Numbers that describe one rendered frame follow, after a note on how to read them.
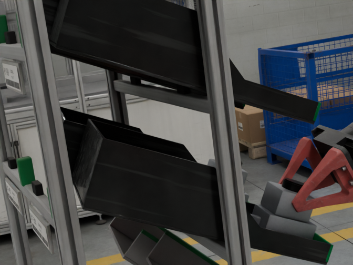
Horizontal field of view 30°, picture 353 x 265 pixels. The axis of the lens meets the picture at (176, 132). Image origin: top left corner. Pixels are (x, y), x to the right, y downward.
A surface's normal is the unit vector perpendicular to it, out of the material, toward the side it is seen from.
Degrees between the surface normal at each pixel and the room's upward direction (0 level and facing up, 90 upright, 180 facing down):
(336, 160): 99
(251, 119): 90
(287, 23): 90
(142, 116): 90
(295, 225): 91
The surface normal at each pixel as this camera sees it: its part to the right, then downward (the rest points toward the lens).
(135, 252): 0.24, 0.17
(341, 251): -0.13, -0.97
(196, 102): -0.90, 0.20
